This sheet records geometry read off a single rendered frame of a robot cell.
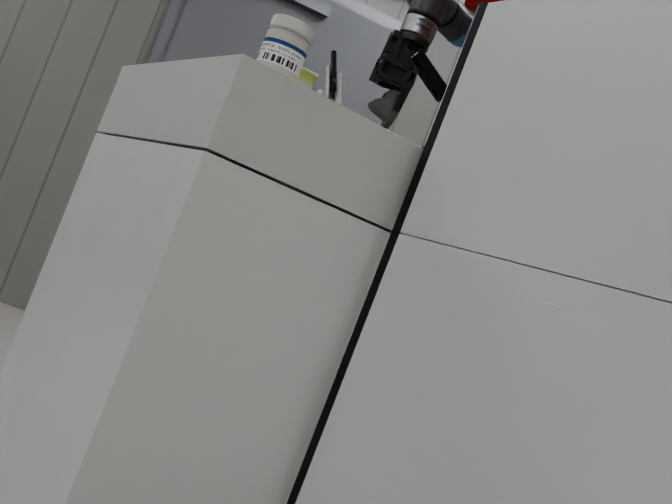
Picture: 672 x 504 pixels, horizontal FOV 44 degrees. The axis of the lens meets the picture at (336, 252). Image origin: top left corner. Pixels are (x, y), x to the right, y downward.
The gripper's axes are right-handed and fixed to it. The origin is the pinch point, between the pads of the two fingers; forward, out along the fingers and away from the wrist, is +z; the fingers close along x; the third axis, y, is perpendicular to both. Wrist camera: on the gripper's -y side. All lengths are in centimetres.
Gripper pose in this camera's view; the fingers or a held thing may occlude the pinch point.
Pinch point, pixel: (386, 128)
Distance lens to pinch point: 183.2
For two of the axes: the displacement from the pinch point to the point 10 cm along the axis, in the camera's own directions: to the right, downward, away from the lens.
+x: 2.1, 0.4, -9.8
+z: -4.0, 9.2, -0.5
